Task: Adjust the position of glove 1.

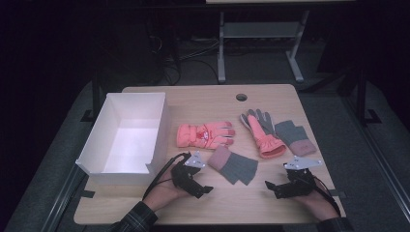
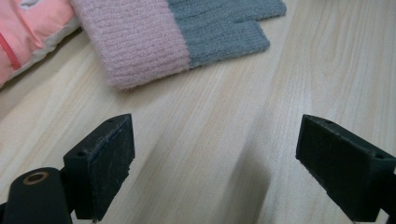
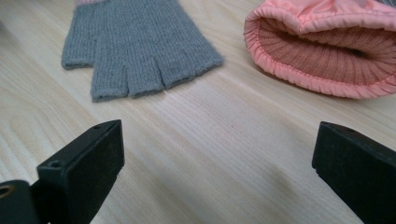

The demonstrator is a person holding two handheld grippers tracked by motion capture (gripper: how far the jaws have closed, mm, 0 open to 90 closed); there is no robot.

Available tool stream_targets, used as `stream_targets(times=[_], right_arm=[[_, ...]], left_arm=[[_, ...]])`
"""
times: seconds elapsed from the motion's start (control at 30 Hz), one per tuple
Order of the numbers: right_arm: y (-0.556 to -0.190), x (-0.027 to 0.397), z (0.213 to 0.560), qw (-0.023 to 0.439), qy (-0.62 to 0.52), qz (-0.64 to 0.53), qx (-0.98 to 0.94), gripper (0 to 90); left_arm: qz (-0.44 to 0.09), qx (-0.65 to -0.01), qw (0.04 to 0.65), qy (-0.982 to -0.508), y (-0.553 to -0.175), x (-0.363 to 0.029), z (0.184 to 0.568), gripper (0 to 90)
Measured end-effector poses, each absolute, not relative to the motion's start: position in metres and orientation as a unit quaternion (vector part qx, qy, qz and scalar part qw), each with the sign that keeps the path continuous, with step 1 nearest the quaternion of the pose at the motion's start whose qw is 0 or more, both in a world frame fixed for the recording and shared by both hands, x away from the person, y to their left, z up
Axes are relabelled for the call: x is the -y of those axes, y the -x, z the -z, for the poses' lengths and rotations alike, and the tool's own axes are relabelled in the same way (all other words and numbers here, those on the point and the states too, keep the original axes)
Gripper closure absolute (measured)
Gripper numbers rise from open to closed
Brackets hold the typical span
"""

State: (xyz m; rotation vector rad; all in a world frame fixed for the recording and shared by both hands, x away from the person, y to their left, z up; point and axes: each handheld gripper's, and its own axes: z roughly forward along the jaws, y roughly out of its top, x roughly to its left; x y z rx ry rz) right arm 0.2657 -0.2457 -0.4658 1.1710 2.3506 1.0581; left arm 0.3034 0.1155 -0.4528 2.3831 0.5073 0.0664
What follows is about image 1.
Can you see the grey metal stand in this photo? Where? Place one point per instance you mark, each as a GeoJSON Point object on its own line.
{"type": "Point", "coordinates": [257, 29]}

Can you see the pink glove with grey palm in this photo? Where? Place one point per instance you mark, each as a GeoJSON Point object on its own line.
{"type": "Point", "coordinates": [266, 141]}

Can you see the white box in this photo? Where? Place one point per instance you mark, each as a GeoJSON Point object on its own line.
{"type": "Point", "coordinates": [106, 129]}

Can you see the pink glove with print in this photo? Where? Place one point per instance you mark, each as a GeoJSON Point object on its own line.
{"type": "Point", "coordinates": [203, 135]}

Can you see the person's left hand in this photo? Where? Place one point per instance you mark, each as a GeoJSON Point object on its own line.
{"type": "Point", "coordinates": [164, 193]}

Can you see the person's right hand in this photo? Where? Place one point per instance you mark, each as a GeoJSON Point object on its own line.
{"type": "Point", "coordinates": [319, 203]}

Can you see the black tape tab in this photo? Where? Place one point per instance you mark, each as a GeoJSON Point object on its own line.
{"type": "Point", "coordinates": [340, 194]}
{"type": "Point", "coordinates": [87, 194]}

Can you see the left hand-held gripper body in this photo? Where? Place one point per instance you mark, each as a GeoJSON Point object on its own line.
{"type": "Point", "coordinates": [182, 177]}

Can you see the metal floor rail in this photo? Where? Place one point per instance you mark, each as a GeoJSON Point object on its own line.
{"type": "Point", "coordinates": [61, 199]}
{"type": "Point", "coordinates": [380, 161]}

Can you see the grey fingerless glove pink cuff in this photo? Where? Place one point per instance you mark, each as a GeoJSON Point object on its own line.
{"type": "Point", "coordinates": [235, 166]}
{"type": "Point", "coordinates": [295, 137]}

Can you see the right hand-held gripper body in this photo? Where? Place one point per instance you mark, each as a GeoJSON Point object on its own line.
{"type": "Point", "coordinates": [299, 182]}

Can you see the black stand post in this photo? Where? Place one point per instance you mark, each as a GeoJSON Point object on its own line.
{"type": "Point", "coordinates": [96, 96]}
{"type": "Point", "coordinates": [361, 96]}

